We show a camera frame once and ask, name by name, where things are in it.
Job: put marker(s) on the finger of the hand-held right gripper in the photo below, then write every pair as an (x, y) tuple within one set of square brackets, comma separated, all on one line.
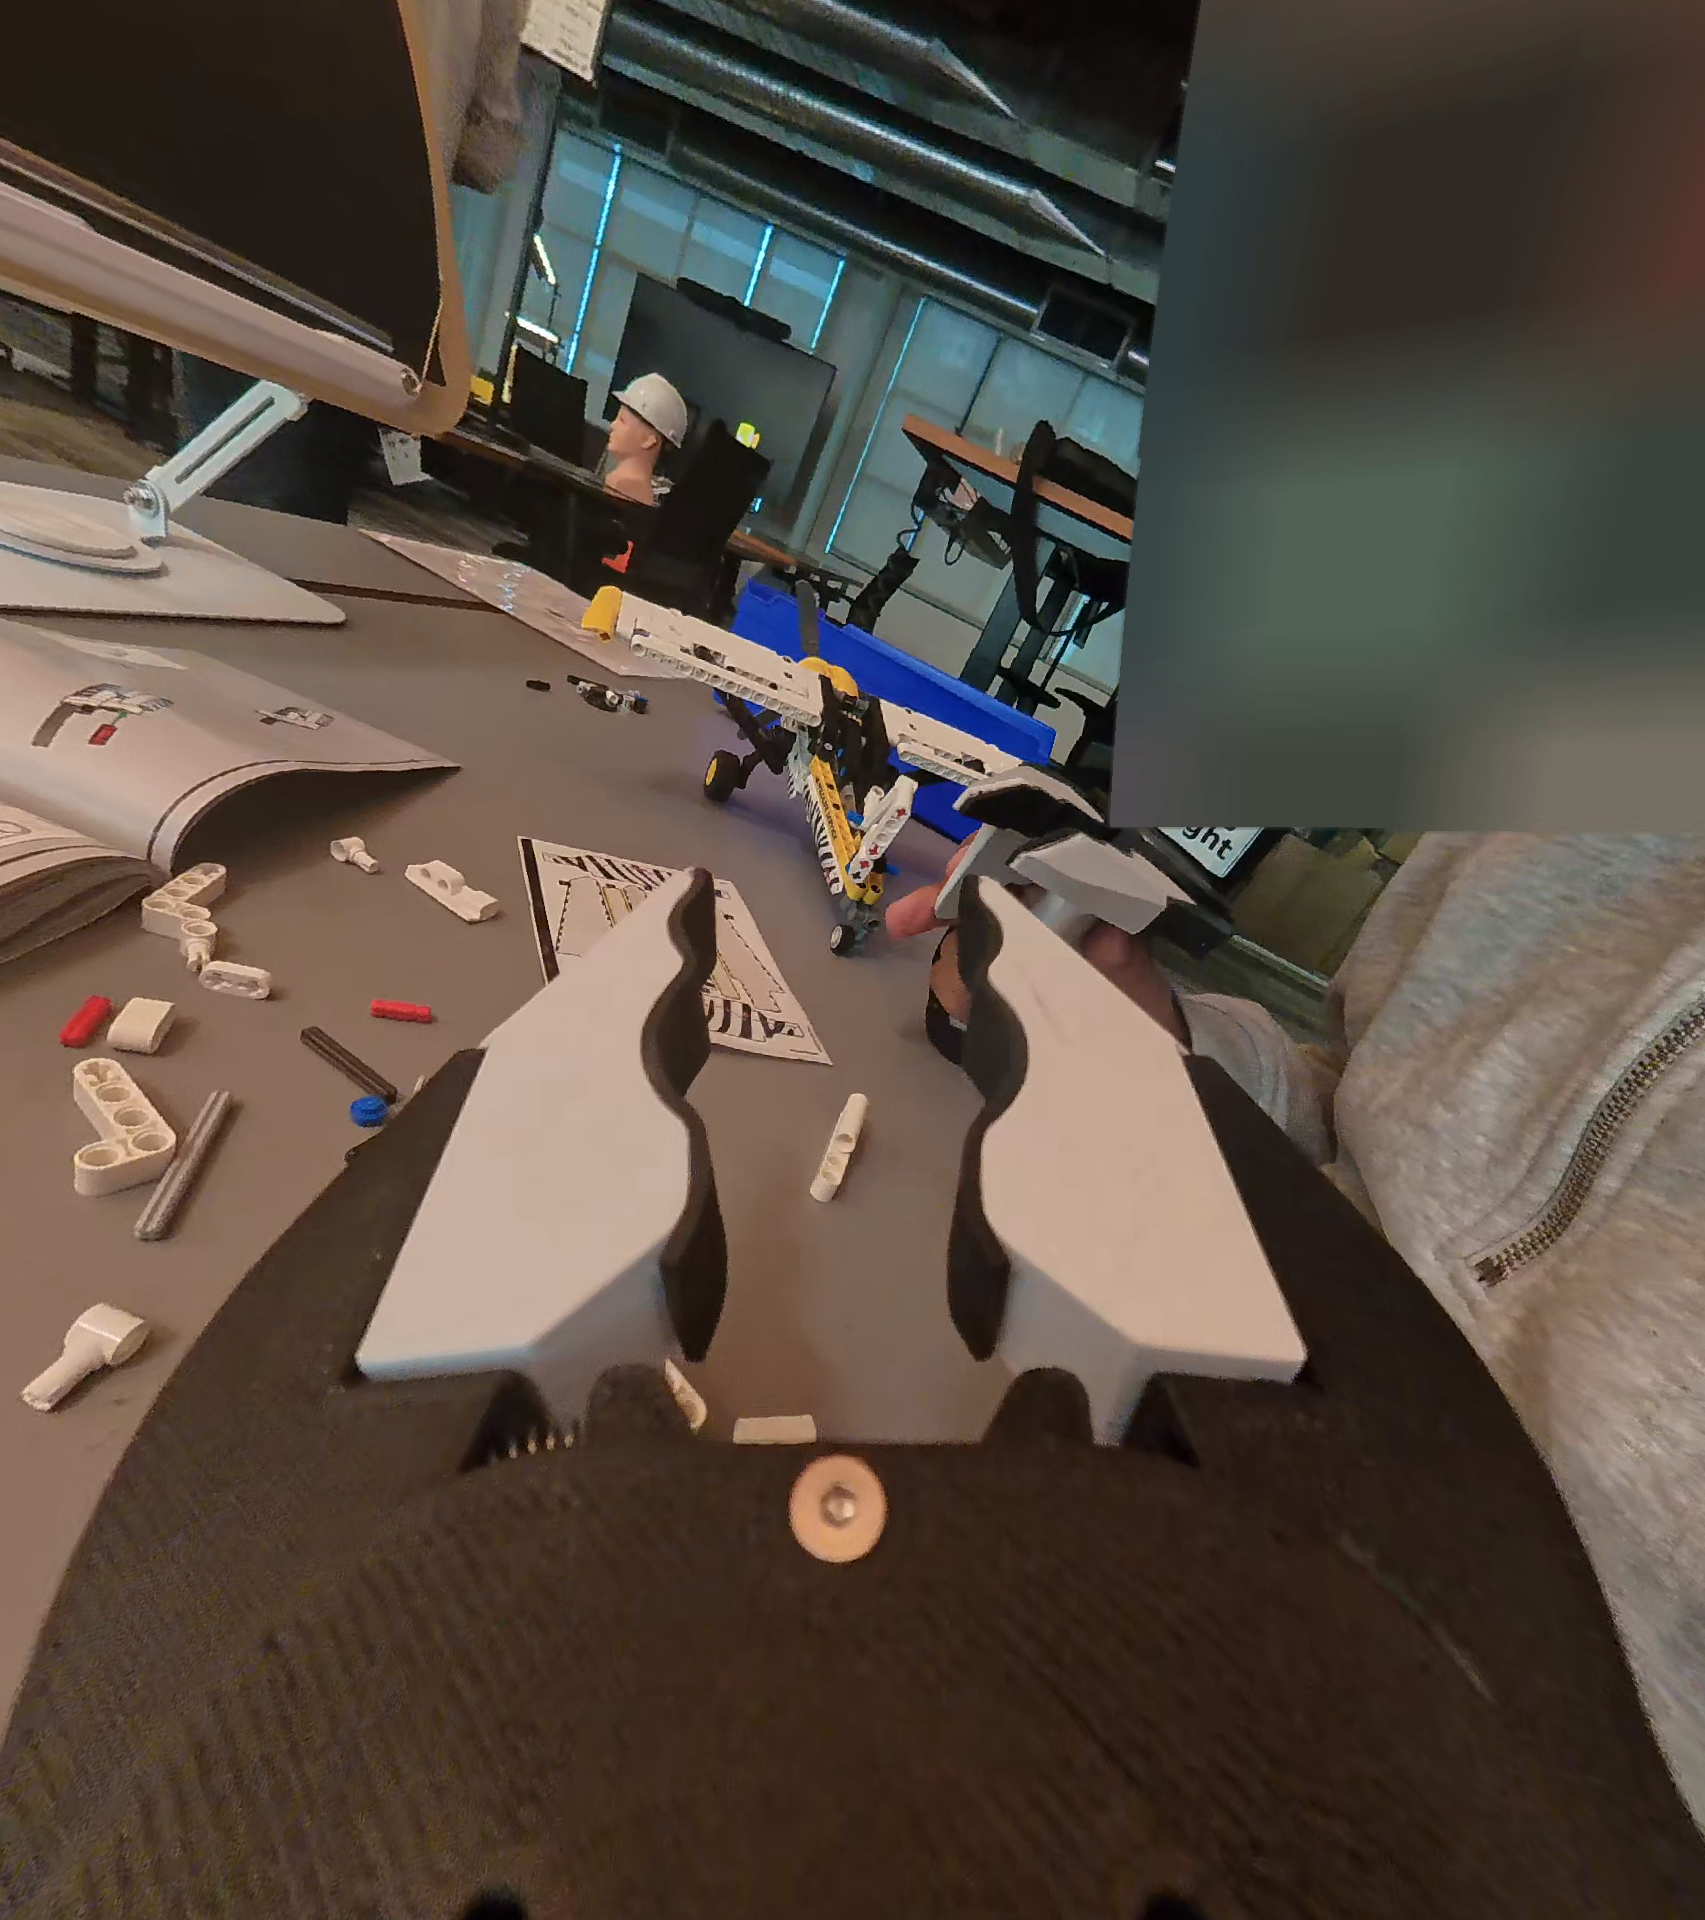
[(1030, 795), (1091, 875)]

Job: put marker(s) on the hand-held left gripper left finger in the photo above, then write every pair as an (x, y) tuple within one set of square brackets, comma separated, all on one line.
[(536, 1202)]

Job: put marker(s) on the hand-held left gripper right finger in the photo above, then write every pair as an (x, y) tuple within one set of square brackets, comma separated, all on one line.
[(1136, 1202)]

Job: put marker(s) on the white short lego beam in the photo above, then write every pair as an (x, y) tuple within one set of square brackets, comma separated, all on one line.
[(839, 1149)]

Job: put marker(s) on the person's right forearm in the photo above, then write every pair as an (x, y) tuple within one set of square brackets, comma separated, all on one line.
[(1257, 1066)]

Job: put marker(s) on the lego airplane model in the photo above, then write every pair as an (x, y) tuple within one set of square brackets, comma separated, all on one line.
[(822, 706)]

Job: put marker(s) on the black lego axle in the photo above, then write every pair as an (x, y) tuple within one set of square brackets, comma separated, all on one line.
[(348, 1066)]

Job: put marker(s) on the red short lego axle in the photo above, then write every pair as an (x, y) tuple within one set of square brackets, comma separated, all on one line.
[(402, 1012)]

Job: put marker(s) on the small white lego piece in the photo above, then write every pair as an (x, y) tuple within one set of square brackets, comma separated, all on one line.
[(686, 1395)]

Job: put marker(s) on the grey lego axle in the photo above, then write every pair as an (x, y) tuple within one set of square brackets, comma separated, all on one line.
[(183, 1165)]

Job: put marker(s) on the white thin lego liftarm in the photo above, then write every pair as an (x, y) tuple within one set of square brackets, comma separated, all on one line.
[(237, 981)]

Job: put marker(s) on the small white lego pin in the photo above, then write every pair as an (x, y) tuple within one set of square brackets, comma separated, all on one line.
[(353, 855)]

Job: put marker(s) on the white L-shaped lego beam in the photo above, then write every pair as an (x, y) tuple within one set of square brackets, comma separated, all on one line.
[(115, 1133)]

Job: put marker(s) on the white curved lego piece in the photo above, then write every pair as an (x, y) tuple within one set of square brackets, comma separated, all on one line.
[(138, 1027)]

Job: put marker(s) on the small dark lego pieces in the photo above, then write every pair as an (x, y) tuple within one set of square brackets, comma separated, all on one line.
[(604, 694)]

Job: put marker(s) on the white bent lego assembly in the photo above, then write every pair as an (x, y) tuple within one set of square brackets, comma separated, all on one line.
[(183, 900)]

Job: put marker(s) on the white lego axle connector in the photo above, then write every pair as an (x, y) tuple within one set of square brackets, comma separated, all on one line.
[(85, 1349)]

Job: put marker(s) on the red lego piece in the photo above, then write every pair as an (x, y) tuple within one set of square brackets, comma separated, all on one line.
[(84, 1022)]

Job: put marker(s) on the lego instruction booklet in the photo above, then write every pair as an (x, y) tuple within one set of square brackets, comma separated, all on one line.
[(115, 720)]

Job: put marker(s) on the person's right hand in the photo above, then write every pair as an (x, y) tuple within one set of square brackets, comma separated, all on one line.
[(1136, 983)]

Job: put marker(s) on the blue plastic bin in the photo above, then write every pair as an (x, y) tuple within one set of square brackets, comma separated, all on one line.
[(940, 706)]

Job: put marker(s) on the zebra print sticker sheet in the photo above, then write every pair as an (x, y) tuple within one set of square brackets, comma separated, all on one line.
[(756, 992)]

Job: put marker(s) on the tilted wood-edged desk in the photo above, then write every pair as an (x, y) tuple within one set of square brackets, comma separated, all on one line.
[(1017, 479)]

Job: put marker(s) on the large dark screen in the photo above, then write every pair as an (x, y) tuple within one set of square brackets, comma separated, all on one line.
[(748, 359)]

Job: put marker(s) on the mannequin head with hard hat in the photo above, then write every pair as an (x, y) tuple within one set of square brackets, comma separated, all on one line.
[(642, 434)]

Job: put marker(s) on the clear plastic bag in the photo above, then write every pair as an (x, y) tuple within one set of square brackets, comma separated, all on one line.
[(491, 577)]

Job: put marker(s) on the black monitor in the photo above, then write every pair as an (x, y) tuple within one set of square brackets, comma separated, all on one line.
[(192, 152)]

